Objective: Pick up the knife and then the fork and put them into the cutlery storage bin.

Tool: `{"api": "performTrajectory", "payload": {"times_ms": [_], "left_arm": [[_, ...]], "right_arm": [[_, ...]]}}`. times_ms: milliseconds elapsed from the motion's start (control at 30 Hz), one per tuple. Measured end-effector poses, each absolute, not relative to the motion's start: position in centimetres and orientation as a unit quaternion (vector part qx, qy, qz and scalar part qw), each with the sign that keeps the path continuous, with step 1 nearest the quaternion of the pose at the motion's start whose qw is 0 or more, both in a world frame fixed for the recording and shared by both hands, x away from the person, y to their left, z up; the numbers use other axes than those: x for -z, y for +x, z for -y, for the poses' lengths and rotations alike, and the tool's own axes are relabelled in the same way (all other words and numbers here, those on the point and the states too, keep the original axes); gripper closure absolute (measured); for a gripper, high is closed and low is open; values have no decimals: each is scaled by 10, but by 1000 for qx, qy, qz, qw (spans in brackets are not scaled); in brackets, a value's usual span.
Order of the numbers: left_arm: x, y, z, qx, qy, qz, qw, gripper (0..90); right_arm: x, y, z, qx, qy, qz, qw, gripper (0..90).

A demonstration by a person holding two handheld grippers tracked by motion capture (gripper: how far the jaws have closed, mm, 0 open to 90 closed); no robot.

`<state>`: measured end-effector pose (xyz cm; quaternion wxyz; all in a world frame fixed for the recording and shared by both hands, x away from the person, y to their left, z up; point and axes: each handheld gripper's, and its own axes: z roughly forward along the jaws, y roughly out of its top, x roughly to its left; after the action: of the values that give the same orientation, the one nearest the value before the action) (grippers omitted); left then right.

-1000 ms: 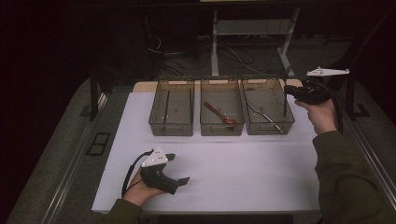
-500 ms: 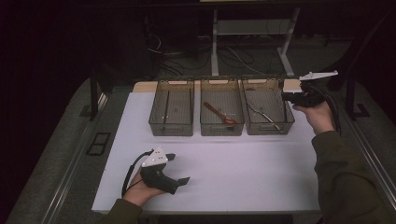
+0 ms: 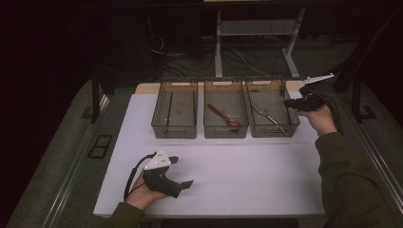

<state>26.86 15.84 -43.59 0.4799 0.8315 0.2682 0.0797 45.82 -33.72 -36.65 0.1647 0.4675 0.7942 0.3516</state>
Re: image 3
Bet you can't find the tangle of black floor cables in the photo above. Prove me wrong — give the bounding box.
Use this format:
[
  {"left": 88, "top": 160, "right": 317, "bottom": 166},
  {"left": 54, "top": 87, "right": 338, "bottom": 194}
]
[{"left": 146, "top": 17, "right": 222, "bottom": 79}]

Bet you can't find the black slanted bar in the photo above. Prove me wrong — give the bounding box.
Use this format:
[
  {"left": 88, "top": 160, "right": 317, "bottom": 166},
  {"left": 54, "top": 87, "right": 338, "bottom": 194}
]
[{"left": 307, "top": 9, "right": 403, "bottom": 89}]

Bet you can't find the person's right hand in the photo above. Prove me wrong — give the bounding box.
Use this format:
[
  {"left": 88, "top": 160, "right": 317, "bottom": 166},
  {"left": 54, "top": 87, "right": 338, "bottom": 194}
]
[{"left": 297, "top": 104, "right": 338, "bottom": 138}]

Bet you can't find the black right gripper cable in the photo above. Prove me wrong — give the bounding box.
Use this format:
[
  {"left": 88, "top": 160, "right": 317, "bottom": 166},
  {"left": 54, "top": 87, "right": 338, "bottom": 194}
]
[{"left": 312, "top": 89, "right": 345, "bottom": 136}]

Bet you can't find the white metal stand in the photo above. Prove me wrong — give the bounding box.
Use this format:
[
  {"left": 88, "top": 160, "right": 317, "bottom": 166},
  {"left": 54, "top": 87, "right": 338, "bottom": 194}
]
[{"left": 214, "top": 8, "right": 307, "bottom": 80}]

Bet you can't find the white floor cable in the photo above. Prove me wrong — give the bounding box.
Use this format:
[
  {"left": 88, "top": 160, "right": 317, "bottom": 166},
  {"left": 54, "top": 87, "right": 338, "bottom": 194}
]
[{"left": 232, "top": 47, "right": 270, "bottom": 77}]

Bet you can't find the silver metal fork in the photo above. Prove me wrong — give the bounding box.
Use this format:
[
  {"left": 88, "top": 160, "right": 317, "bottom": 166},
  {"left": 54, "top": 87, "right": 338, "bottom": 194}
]
[{"left": 251, "top": 102, "right": 279, "bottom": 126}]

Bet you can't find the reddish-brown wooden spoon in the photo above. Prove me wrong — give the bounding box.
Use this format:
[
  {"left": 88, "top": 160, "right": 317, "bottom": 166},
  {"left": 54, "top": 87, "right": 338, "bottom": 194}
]
[{"left": 206, "top": 103, "right": 242, "bottom": 127}]

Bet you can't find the person's left hand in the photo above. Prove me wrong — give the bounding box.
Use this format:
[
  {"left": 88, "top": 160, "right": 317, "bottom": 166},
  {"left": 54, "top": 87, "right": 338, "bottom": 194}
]
[{"left": 125, "top": 172, "right": 167, "bottom": 212}]

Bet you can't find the black metal stand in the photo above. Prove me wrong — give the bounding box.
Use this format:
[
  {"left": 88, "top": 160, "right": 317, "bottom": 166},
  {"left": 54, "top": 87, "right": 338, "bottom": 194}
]
[{"left": 352, "top": 74, "right": 378, "bottom": 124}]

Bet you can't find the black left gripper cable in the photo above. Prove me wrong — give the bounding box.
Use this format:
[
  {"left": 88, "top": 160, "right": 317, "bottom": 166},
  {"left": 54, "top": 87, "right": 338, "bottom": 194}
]
[{"left": 123, "top": 151, "right": 158, "bottom": 201}]

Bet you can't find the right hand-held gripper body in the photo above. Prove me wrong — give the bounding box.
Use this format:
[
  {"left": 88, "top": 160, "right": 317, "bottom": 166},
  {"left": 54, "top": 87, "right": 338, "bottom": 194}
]
[{"left": 293, "top": 73, "right": 336, "bottom": 112}]

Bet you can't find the translucent grey plastic bin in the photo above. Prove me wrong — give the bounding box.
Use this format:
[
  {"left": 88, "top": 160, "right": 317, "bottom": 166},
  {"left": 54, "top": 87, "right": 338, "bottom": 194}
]
[
  {"left": 151, "top": 80, "right": 199, "bottom": 140},
  {"left": 202, "top": 79, "right": 250, "bottom": 140},
  {"left": 245, "top": 78, "right": 301, "bottom": 139}
]

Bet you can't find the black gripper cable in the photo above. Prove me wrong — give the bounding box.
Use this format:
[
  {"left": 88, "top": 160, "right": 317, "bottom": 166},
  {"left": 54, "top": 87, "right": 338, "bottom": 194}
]
[
  {"left": 312, "top": 89, "right": 345, "bottom": 136},
  {"left": 123, "top": 151, "right": 158, "bottom": 201}
]

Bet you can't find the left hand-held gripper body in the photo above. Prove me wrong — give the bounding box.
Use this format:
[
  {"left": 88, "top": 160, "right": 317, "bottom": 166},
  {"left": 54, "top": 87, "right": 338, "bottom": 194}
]
[{"left": 142, "top": 149, "right": 183, "bottom": 200}]

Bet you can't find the metal floor rail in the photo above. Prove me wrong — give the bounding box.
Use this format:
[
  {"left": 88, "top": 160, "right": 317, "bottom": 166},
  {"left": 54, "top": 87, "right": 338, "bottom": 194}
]
[
  {"left": 41, "top": 94, "right": 112, "bottom": 228},
  {"left": 336, "top": 94, "right": 403, "bottom": 207}
]

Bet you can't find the white table cover board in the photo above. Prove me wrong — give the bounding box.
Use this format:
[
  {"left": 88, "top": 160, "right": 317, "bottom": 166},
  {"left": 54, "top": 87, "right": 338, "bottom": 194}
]
[{"left": 93, "top": 90, "right": 327, "bottom": 219}]

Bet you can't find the black chopstick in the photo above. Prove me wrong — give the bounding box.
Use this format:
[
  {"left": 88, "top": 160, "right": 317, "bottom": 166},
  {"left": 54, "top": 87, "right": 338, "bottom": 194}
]
[
  {"left": 165, "top": 91, "right": 174, "bottom": 127},
  {"left": 191, "top": 89, "right": 197, "bottom": 124}
]

